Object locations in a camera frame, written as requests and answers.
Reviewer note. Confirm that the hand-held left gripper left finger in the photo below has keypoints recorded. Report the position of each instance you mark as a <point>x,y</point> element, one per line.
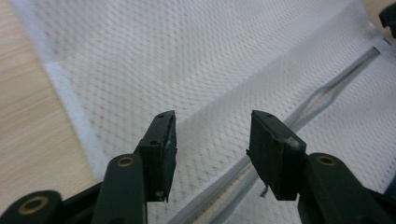
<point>158,155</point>

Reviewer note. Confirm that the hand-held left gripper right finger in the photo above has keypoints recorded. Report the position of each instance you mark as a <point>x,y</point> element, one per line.
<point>271,161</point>

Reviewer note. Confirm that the white mesh laundry bag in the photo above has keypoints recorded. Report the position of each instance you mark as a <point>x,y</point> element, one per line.
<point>186,62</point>

